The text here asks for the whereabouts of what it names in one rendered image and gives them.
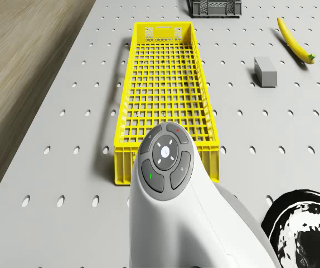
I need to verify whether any dark grey basket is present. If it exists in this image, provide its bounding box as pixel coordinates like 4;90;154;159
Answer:
186;0;243;19

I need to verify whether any black plate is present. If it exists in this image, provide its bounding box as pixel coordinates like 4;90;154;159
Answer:
260;189;320;268

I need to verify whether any yellow basket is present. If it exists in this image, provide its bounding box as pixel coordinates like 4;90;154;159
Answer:
113;21;221;186

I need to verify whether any grey cube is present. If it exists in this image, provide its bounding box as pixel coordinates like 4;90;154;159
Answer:
254;56;278;88

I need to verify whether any banana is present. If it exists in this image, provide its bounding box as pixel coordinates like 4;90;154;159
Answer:
277;17;317;65

